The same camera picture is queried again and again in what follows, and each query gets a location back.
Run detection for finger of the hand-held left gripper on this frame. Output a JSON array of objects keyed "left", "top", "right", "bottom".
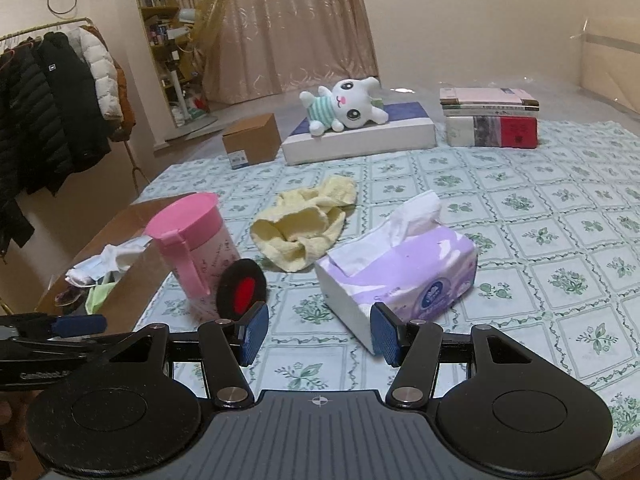
[
  {"left": 10, "top": 335, "right": 126, "bottom": 358},
  {"left": 0, "top": 313, "right": 107, "bottom": 341}
]

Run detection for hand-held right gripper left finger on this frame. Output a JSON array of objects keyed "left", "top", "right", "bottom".
[{"left": 107, "top": 301, "right": 271, "bottom": 409}]

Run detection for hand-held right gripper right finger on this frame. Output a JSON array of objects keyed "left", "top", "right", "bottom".
[{"left": 370, "top": 302, "right": 536, "bottom": 409}]

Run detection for light green cloth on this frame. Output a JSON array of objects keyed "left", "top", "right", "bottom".
[{"left": 85, "top": 280, "right": 119, "bottom": 314}]

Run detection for white cloth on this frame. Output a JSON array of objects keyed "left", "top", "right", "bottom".
[{"left": 65, "top": 237, "right": 154, "bottom": 286}]

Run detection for pale yellow towel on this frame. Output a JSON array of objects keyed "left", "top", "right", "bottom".
[{"left": 250, "top": 175, "right": 357, "bottom": 274}]

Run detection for black red round pad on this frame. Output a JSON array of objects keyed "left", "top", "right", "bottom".
[{"left": 216, "top": 258, "right": 268, "bottom": 320}]

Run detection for purple tissue pack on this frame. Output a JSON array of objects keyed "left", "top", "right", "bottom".
[{"left": 314, "top": 190, "right": 477, "bottom": 356}]

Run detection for pink lidded cup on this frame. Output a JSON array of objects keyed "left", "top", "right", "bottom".
[{"left": 145, "top": 192, "right": 241, "bottom": 322}]

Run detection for green floral printed sheet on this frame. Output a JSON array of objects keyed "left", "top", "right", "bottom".
[{"left": 135, "top": 119, "right": 640, "bottom": 456}]

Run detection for small closed cardboard box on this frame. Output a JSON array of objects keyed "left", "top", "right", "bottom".
[{"left": 222, "top": 113, "right": 282, "bottom": 170}]

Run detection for white flat box blue top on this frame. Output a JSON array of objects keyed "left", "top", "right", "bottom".
[{"left": 281, "top": 101, "right": 436, "bottom": 166}]

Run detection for black puffer jacket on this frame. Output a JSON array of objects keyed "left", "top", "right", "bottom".
[{"left": 0, "top": 45, "right": 77, "bottom": 262}]

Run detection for black hooded jacket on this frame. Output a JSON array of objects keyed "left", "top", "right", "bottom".
[{"left": 35, "top": 31, "right": 113, "bottom": 174}]

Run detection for brown jacket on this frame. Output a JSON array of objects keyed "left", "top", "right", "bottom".
[{"left": 90, "top": 25, "right": 137, "bottom": 142}]

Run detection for white plush toy striped shirt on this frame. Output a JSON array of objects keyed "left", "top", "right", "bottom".
[{"left": 299, "top": 76, "right": 390, "bottom": 136}]

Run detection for thin white green book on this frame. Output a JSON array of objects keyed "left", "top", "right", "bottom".
[{"left": 442, "top": 102, "right": 540, "bottom": 117}]

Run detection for white puffer jacket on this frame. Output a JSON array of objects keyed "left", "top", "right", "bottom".
[{"left": 65, "top": 25, "right": 124, "bottom": 122}]

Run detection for bamboo clothes rack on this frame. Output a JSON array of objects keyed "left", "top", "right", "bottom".
[{"left": 0, "top": 17, "right": 151, "bottom": 197}]

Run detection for yellow bookshelf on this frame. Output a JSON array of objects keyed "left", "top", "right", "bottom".
[{"left": 129, "top": 0, "right": 202, "bottom": 129}]

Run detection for beige curtain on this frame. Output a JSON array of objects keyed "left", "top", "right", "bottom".
[{"left": 167, "top": 0, "right": 380, "bottom": 107}]

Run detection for standing fan with yellow cover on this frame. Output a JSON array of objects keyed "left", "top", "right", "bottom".
[{"left": 167, "top": 0, "right": 230, "bottom": 137}]

